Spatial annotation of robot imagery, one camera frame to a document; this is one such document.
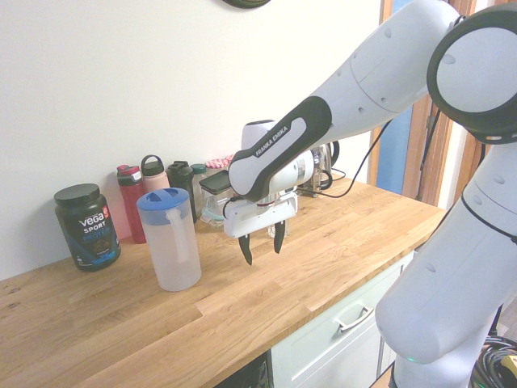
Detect shiny steel electric kettle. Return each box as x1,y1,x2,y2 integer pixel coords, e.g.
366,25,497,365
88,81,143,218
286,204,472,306
309,140,343,179

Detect black Vega protein tub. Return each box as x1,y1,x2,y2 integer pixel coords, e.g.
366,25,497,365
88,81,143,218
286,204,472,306
53,183,122,272

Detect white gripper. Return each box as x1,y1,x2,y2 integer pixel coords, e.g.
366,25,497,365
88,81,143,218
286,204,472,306
223,192,301,267

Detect black camera cable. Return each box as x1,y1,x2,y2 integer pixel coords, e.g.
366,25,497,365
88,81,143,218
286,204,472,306
223,119,393,216

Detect wooden door frame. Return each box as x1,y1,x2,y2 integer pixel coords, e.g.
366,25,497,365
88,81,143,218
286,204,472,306
379,0,492,211

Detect red water bottle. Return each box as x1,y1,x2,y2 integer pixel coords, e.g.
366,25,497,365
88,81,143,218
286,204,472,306
116,164,147,245

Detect tall red checkered lid jar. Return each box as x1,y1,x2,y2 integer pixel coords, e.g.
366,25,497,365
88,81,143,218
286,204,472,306
204,154,236,173

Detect silver drawer handle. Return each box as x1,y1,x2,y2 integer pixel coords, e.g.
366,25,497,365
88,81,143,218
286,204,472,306
334,306,375,333

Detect black dishwasher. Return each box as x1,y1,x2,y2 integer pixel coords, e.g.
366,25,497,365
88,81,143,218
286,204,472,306
213,351,272,388

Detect translucent pitcher with blue lid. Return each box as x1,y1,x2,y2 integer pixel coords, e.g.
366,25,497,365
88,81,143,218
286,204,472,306
136,187,202,292

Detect pink bottle with black cap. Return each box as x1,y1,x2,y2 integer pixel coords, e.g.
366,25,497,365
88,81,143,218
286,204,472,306
140,154,171,195

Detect glass container with teal lid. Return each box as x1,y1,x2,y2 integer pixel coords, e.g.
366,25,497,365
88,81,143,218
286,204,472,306
201,205,226,230

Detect glass jar with green lid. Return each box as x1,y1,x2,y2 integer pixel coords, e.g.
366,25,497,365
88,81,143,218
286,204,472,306
190,163,209,217

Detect clear container with black lid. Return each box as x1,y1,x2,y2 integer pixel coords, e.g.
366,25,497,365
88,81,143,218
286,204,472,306
199,170,234,213

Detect black coiled cables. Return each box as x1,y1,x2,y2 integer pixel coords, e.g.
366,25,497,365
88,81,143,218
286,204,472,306
472,335,517,388

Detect black shaker bottle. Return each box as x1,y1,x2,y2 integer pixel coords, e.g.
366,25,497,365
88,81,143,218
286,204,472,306
166,160,199,224

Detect glass french press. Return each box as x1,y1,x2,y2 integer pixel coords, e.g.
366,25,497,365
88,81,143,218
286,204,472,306
298,169,333,198

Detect white cabinet drawer front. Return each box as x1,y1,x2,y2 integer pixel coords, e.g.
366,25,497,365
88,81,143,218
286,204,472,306
270,250,417,388

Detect black hanging cable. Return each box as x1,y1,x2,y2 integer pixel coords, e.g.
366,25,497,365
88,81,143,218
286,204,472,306
419,100,443,173

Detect black round wall object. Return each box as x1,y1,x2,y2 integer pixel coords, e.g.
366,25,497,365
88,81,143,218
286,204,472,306
221,0,272,9

